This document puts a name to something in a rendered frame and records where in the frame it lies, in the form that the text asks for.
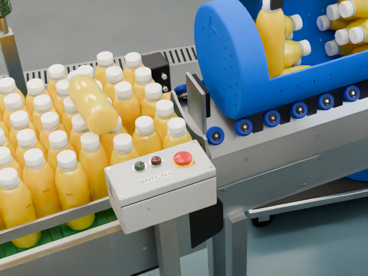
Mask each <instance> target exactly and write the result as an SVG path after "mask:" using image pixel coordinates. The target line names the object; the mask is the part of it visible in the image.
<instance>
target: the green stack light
mask: <svg viewBox="0 0 368 276"><path fill-rule="evenodd" d="M11 12H12V5H11V2H10V0H0V18H1V17H4V16H7V15H8V14H10V13H11Z"/></svg>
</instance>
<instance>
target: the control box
mask: <svg viewBox="0 0 368 276"><path fill-rule="evenodd" d="M180 151H186V152H189V153H190V154H191V155H192V160H191V161H190V162H189V163H187V164H178V163H176V162H175V161H174V155H175V154H176V153H177V152H180ZM154 156H159V157H161V159H162V162H161V163H160V164H159V165H153V164H151V158H152V157H154ZM138 161H142V162H144V164H145V168H144V169H143V170H135V169H134V164H135V163H136V162H138ZM104 171H105V176H106V183H107V189H108V195H109V199H110V204H111V206H112V208H113V210H114V213H115V215H116V217H117V219H118V221H119V223H120V225H121V227H122V230H123V232H124V234H129V233H132V232H136V231H139V230H141V229H144V228H147V227H150V226H153V225H156V224H159V223H162V222H165V221H168V220H171V219H174V218H176V217H179V216H182V215H185V214H189V213H191V212H194V211H197V210H200V209H203V208H206V207H209V206H212V205H215V204H216V203H217V196H216V168H215V167H214V165H213V164H212V162H211V161H210V159H209V158H208V156H207V155H206V153H205V152H204V150H203V149H202V147H201V146H200V144H199V143H198V141H197V140H193V141H189V142H186V143H183V144H180V145H177V146H174V147H170V148H167V149H163V150H161V151H158V152H154V153H151V154H147V155H145V156H142V157H138V158H135V159H132V160H128V161H126V162H122V163H119V164H116V165H112V166H109V167H106V168H104ZM168 172H169V173H168ZM165 173H166V175H167V176H166V175H165ZM162 174H163V175H164V176H163V175H162ZM169 174H170V175H169ZM156 176H157V177H156ZM151 177H152V178H153V180H152V178H151ZM159 177H161V178H159ZM145 179H147V180H145ZM149 179H150V181H149ZM142 180H143V182H145V183H143V182H142ZM141 182H142V184H140V183H141Z"/></svg>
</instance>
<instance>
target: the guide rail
mask: <svg viewBox="0 0 368 276"><path fill-rule="evenodd" d="M109 208H112V206H111V204H110V199H109V196H107V197H104V198H101V199H98V200H95V201H92V202H88V203H85V204H82V205H79V206H76V207H74V208H70V209H67V210H64V211H61V212H57V213H55V214H51V215H48V216H45V217H42V218H39V219H36V220H33V221H30V222H26V223H23V224H21V225H18V226H14V227H11V228H8V229H5V230H2V231H0V244H3V243H6V242H9V241H11V240H14V239H18V238H21V237H24V236H26V235H29V234H33V233H36V232H39V231H42V230H45V229H48V228H51V227H54V226H57V225H60V224H63V223H66V222H70V221H73V220H76V219H79V218H81V217H84V216H88V215H91V214H94V213H96V212H99V211H103V210H106V209H109Z"/></svg>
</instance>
